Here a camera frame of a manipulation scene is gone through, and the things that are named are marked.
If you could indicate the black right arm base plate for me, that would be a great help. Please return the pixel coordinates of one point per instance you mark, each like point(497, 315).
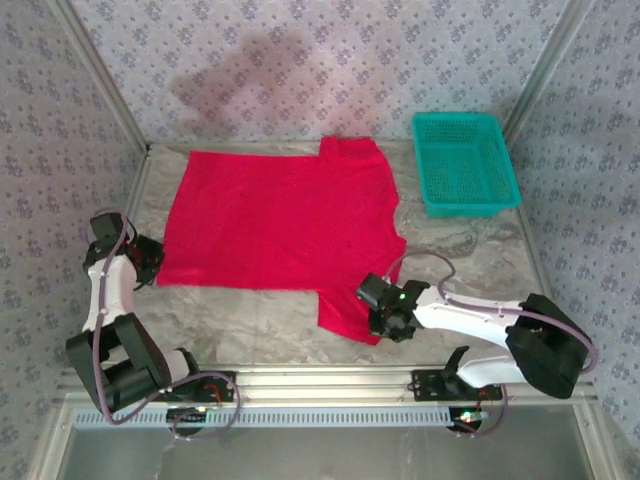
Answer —
point(430, 387)

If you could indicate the teal plastic basket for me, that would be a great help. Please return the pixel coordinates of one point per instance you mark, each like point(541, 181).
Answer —
point(465, 165)

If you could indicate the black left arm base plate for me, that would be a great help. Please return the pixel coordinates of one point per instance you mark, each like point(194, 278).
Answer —
point(220, 390)

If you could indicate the red t-shirt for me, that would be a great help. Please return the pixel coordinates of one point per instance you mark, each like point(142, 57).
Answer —
point(280, 225)

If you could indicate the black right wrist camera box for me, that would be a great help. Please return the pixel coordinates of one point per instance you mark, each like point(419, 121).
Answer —
point(374, 289)

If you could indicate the aluminium corner post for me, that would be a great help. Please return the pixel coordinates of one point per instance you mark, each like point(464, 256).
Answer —
point(104, 75)
point(541, 75)

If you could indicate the black circuit board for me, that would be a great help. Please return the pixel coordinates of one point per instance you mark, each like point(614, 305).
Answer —
point(187, 415)

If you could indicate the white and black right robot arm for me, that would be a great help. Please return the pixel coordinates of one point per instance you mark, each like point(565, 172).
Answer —
point(465, 315)

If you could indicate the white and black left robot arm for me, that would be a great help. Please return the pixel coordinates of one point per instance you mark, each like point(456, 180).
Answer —
point(107, 295)

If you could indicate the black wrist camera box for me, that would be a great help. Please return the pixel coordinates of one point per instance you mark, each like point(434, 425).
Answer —
point(374, 289)
point(106, 225)

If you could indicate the circuit board with lit LEDs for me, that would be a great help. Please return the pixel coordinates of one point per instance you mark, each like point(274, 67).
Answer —
point(467, 417)

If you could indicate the grey metal panel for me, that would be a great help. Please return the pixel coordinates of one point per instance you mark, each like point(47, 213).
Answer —
point(325, 455)

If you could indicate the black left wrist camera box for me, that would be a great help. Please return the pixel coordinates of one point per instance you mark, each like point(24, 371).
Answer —
point(106, 225)

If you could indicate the aluminium frame rail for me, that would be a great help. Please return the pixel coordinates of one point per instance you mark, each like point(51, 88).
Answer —
point(325, 385)

